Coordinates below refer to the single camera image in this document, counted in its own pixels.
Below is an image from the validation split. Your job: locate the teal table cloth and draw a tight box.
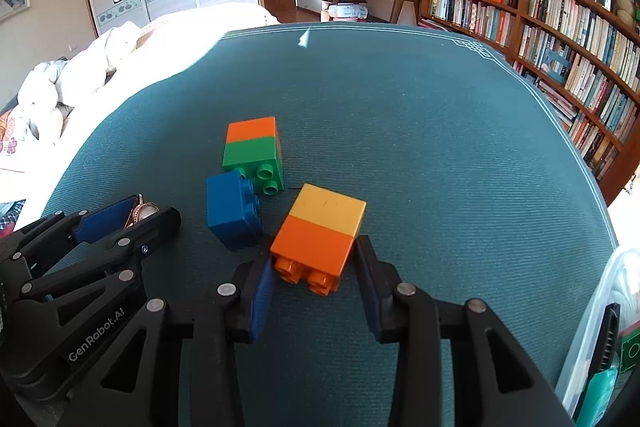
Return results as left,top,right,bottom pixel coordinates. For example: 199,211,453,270
47,24,616,426

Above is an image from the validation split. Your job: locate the teal Glide floss box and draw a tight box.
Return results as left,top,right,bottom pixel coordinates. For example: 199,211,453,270
575,366,618,427

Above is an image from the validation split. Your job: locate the blue building brick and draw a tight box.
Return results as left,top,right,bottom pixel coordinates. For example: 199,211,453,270
205,171,264,251

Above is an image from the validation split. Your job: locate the orange and green brick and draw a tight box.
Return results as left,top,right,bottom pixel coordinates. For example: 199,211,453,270
222,116,284,196

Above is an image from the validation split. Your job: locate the orange and yellow brick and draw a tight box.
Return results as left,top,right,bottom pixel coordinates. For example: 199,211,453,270
270,183,367,296

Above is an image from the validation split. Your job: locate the wooden bookshelf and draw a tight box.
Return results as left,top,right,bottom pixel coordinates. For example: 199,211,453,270
418,0,639,202

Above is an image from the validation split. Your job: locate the pink and green brick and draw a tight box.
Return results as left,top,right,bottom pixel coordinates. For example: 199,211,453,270
620,321,640,373

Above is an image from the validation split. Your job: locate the white bedding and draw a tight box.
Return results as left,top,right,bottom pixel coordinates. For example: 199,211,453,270
1,2,278,234

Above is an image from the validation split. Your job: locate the gold pearl ring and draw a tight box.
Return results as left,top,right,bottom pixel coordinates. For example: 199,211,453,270
122,193,163,230

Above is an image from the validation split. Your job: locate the clear plastic bin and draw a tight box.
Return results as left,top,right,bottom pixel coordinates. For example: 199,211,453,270
555,247,639,426

